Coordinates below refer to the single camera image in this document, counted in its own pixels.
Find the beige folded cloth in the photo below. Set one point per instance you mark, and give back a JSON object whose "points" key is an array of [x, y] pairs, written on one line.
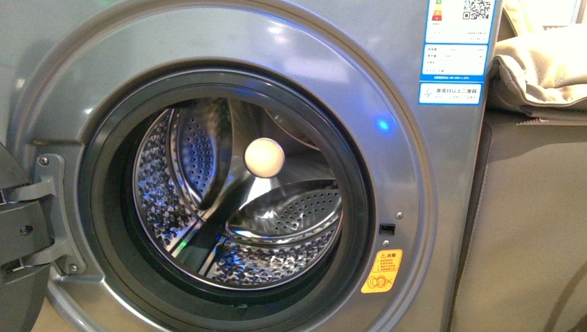
{"points": [[538, 72]]}

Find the blue white energy label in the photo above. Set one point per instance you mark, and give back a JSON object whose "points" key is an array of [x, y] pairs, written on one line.
{"points": [[457, 43]]}

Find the grey front-load washing machine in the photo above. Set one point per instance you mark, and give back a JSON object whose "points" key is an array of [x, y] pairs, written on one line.
{"points": [[81, 81]]}

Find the dark washing machine door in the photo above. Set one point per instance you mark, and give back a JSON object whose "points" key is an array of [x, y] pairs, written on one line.
{"points": [[24, 232]]}

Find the stainless steel washer drum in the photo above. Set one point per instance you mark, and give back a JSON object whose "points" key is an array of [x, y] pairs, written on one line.
{"points": [[236, 195]]}

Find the orange warning sticker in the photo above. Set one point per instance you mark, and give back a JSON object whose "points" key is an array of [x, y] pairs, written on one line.
{"points": [[383, 272]]}

